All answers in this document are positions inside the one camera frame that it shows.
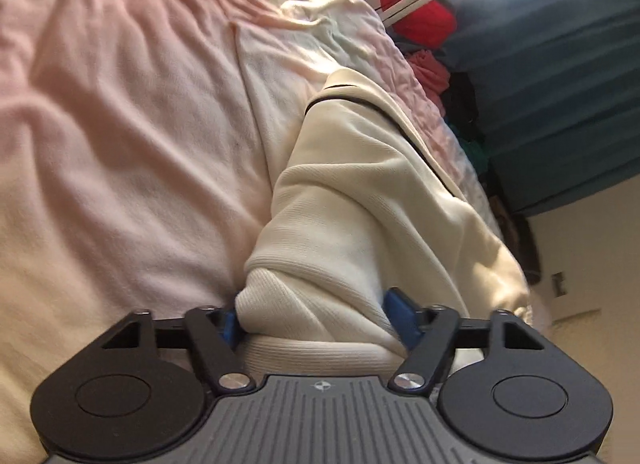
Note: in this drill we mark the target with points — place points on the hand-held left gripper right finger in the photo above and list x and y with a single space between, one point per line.
402 316

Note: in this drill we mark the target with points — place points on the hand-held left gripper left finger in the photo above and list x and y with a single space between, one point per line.
230 331

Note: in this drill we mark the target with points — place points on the cream jacket with black trim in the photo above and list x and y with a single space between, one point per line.
375 204

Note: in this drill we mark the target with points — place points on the green cloth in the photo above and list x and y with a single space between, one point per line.
475 152

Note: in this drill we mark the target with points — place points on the black cloth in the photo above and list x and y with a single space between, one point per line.
462 104

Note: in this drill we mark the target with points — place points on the cream blanket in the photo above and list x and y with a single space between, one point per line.
272 94

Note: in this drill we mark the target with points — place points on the pink cloth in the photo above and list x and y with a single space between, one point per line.
432 74

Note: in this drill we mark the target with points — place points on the pink quilted bed cover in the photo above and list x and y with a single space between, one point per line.
100 94

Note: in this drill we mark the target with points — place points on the teal curtain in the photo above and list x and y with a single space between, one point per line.
550 69

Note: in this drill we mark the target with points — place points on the red bag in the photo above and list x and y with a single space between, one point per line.
430 19

